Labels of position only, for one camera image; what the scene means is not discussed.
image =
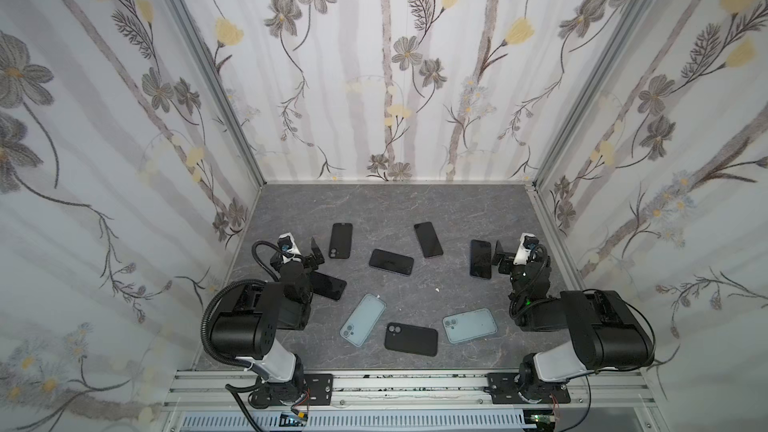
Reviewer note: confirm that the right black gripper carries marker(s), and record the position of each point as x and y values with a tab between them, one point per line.
510	260

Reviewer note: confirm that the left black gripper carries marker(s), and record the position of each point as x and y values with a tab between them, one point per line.
306	261

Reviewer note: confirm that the black phone case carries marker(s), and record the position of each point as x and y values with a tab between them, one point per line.
340	244
411	339

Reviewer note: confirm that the black phone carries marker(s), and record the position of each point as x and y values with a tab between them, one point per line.
428	240
391	262
480	259
327	286

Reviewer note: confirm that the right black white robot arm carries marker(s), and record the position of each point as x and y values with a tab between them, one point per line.
604	333

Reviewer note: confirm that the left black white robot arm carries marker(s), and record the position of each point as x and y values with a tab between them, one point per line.
239	325

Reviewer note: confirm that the pale blue phone right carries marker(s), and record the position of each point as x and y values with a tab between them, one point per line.
469	326

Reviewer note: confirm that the pale blue phone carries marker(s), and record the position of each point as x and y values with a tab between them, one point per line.
469	326
362	320

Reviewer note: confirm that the pale blue phone left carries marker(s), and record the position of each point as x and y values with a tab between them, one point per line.
362	320

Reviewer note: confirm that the black phone case front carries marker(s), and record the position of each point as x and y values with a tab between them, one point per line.
411	339

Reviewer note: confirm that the small green circuit board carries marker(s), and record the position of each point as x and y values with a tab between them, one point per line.
293	419

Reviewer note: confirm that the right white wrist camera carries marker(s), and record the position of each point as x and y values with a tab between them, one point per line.
527	245

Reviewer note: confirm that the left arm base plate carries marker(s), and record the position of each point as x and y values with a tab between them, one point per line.
315	389

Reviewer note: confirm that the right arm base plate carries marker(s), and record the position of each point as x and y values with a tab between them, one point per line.
510	388

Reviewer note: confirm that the aluminium front rail frame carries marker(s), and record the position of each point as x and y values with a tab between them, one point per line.
608	401

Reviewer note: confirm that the white slotted cable duct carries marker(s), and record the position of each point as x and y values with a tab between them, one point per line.
370	420

